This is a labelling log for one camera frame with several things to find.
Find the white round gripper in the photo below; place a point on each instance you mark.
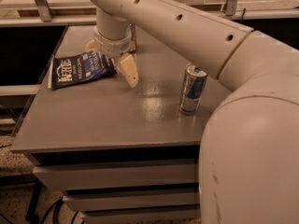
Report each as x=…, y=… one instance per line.
x=112, y=46

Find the blue Kettle chip bag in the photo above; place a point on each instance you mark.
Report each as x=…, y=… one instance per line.
x=85, y=67

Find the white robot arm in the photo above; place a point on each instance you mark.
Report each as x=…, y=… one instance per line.
x=249, y=151

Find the brown orange soda can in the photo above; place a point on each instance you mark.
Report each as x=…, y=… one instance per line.
x=133, y=44

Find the silver blue Red Bull can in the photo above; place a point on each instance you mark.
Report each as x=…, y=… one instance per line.
x=192, y=89

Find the grey drawer cabinet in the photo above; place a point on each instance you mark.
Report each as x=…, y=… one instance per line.
x=120, y=154

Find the metal window frame rail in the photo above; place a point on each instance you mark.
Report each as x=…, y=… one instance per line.
x=240, y=10

